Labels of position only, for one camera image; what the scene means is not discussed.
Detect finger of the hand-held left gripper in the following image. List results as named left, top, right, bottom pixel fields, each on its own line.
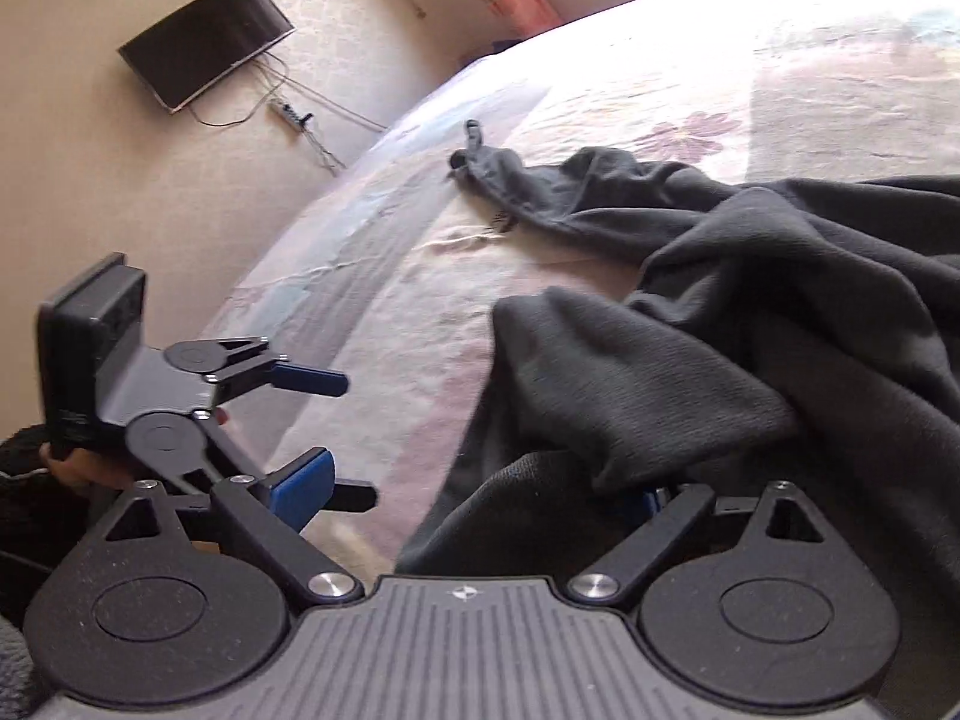
left=169, top=409, right=377, bottom=512
left=204, top=334, right=349, bottom=407

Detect dark grey pants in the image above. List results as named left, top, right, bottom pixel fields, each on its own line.
left=394, top=118, right=960, bottom=720

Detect power strip cord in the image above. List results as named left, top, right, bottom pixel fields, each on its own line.
left=259, top=60, right=389, bottom=170

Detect television cable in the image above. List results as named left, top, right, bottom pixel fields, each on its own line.
left=186, top=56, right=293, bottom=128

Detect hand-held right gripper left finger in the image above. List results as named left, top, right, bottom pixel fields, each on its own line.
left=105, top=448, right=362, bottom=608

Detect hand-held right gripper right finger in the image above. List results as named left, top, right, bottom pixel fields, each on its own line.
left=566, top=480, right=830, bottom=605

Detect black wall television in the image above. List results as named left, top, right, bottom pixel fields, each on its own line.
left=118, top=0, right=296, bottom=115

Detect person's left hand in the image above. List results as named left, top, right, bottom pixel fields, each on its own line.
left=39, top=441, right=142, bottom=497

